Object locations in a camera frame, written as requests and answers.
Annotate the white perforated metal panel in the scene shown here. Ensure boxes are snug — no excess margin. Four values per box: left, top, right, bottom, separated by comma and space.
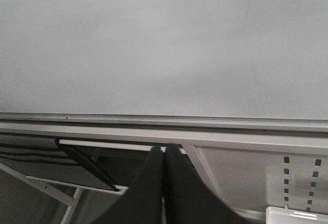
197, 147, 327, 214

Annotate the dark angled shelf panel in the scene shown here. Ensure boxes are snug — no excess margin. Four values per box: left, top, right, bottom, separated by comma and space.
0, 138, 152, 193

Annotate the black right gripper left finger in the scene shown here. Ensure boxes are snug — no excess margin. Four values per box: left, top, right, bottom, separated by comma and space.
93, 147, 163, 223

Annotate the white whiteboard with aluminium frame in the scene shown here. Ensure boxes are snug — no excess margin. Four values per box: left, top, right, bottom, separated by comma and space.
1, 0, 327, 132

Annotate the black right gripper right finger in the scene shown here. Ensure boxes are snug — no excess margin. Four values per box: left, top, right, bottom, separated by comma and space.
164, 144, 249, 223

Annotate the white metal shelf frame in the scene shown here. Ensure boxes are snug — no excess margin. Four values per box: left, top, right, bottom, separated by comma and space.
1, 122, 327, 220

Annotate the white plastic bin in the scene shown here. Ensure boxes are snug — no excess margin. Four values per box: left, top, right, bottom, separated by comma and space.
266, 207, 327, 224

